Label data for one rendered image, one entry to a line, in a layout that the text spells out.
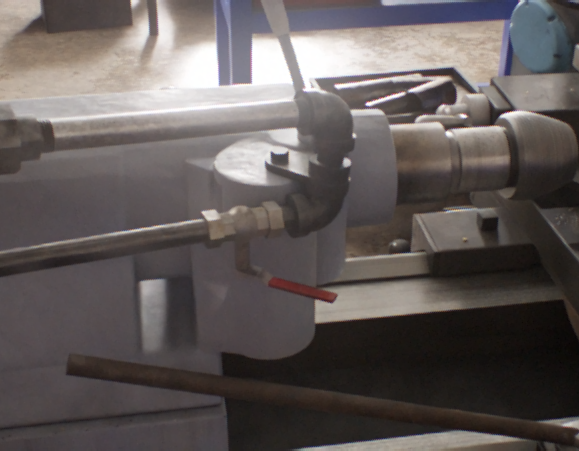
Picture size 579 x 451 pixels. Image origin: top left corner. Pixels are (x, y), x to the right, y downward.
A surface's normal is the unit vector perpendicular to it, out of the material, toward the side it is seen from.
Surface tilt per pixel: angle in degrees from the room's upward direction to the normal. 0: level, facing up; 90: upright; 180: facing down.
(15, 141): 56
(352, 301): 0
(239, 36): 90
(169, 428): 90
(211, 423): 90
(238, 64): 90
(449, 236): 0
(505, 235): 0
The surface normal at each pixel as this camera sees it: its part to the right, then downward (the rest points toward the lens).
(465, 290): 0.00, -0.86
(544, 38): -0.88, 0.31
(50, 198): 0.16, 0.39
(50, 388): 0.14, 0.04
